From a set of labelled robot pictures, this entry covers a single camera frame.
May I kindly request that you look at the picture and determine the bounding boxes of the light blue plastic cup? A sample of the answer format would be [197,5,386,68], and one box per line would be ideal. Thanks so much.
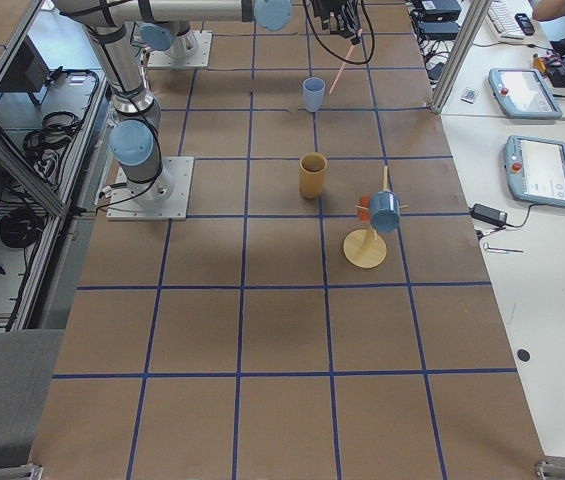
[302,77,326,113]

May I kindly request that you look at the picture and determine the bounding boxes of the rear robot base plate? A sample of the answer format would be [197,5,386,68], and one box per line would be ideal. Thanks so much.
[147,30,213,70]

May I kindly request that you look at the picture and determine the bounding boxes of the black monitor on floor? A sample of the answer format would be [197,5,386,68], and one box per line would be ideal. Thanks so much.
[0,36,50,105]

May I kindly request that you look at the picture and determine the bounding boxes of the aluminium frame post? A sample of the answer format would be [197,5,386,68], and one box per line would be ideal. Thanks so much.
[430,0,491,114]

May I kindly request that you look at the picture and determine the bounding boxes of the lower teach pendant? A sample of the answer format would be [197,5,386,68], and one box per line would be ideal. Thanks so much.
[503,135,565,208]

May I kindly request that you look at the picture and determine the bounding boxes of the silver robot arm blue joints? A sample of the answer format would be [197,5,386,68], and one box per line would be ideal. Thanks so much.
[57,0,293,202]

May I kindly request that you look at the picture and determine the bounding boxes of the blue cup on stand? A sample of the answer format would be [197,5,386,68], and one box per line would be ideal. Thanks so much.
[369,190,400,233]

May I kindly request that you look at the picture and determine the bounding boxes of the metal allen key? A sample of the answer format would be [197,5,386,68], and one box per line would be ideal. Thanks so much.
[483,242,523,254]

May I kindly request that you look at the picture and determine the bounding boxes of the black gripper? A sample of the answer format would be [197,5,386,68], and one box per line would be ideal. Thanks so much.
[311,0,361,39]

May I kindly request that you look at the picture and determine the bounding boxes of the black power adapter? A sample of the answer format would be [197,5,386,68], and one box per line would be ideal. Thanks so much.
[469,203,508,227]

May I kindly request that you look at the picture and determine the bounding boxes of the upper teach pendant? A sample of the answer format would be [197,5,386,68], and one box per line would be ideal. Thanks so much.
[488,68,563,120]

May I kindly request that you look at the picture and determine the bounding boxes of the teach pendant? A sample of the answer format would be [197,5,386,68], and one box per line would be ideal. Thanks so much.
[503,135,565,208]
[488,68,563,120]

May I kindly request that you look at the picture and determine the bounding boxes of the white keyboard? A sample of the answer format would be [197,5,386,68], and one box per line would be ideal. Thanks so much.
[485,1,526,42]

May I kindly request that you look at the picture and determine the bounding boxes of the yellow tall cup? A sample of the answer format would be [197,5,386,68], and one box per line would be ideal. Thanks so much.
[299,152,328,200]

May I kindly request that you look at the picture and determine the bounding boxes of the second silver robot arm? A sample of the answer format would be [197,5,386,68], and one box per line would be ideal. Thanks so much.
[138,0,366,57]

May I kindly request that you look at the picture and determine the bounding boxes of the wooden cup tree stand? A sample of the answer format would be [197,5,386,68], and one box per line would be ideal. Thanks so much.
[343,165,394,269]

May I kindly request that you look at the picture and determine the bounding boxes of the pink chopstick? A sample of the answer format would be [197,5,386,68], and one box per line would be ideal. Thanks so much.
[328,28,363,95]

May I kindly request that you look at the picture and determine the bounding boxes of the orange cup on stand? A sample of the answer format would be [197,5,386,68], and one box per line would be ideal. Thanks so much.
[357,206,371,222]

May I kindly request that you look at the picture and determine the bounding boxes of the coiled black cables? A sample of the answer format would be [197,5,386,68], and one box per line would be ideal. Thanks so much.
[21,110,88,171]

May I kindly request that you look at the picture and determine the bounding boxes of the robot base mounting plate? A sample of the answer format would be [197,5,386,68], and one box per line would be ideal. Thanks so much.
[106,156,194,221]

